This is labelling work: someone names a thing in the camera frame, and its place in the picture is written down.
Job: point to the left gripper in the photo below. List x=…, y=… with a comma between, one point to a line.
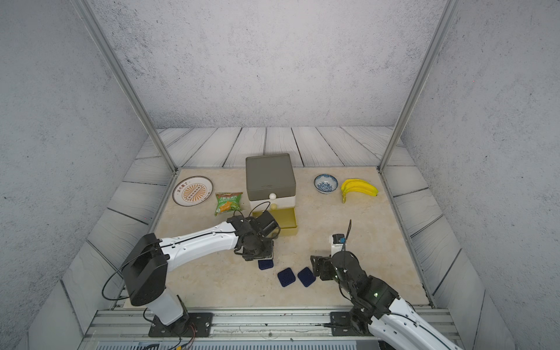
x=251, y=257

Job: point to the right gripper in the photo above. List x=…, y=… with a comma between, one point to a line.
x=326, y=262

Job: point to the navy brooch box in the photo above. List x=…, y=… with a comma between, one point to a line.
x=286, y=277
x=265, y=264
x=306, y=277

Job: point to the three-tier drawer cabinet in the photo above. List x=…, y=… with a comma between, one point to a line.
x=271, y=186

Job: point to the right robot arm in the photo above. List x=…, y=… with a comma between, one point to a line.
x=377, y=308

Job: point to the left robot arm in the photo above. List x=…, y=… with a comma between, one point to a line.
x=146, y=268

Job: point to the green snack bag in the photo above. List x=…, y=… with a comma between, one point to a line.
x=228, y=202

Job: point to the round patterned plate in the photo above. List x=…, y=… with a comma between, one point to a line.
x=192, y=191

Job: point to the blue white porcelain bowl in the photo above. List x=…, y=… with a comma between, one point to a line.
x=325, y=183

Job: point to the yellow banana bunch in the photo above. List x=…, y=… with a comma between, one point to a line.
x=358, y=186

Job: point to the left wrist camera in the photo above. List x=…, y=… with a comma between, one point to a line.
x=268, y=226

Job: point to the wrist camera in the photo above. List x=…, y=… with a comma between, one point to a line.
x=338, y=243
x=268, y=226

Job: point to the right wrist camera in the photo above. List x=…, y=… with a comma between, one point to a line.
x=338, y=243

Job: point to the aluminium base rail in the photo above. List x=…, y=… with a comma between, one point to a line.
x=238, y=328

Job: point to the left frame post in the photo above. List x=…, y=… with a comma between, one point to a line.
x=97, y=34

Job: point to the frame post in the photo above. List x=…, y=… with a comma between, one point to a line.
x=97, y=34
x=444, y=24

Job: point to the right frame post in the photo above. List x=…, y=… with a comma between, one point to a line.
x=444, y=24

